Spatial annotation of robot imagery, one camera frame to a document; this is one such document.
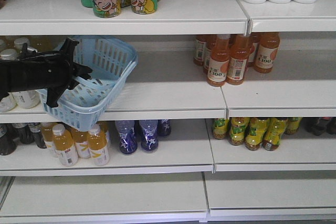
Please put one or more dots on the blue sports drink bottle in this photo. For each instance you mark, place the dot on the blue sports drink bottle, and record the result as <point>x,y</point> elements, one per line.
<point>164,127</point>
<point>127,140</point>
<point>149,140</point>

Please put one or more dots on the plastic cola bottle red label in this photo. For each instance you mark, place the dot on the plastic cola bottle red label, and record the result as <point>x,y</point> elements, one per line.
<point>317,125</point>

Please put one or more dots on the orange juice bottle white label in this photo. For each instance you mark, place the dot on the orange juice bottle white label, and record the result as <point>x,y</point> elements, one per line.
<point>64,145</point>
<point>47,132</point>
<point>98,146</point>
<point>81,143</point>

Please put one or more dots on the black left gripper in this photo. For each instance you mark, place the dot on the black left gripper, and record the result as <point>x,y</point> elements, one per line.
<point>61,70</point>

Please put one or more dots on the orange C100 drink bottle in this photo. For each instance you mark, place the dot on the orange C100 drink bottle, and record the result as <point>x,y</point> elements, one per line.
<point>267,51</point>
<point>218,64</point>
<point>200,44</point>
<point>239,53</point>

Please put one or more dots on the yellow label tea bottle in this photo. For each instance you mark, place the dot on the yellow label tea bottle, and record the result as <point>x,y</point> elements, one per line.
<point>293,125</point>
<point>276,129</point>
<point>220,128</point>
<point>257,128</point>
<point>237,130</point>

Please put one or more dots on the light blue plastic basket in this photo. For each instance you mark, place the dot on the light blue plastic basket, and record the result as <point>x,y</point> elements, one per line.
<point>111,61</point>

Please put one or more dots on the white metal shelf unit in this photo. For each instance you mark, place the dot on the white metal shelf unit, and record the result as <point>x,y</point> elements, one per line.
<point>191,177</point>

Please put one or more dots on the pale green juice bottle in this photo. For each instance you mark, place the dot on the pale green juice bottle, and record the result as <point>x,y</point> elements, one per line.
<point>23,44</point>
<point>24,99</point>

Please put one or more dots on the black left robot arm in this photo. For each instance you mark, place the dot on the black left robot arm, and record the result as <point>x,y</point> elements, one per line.
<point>25,73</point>

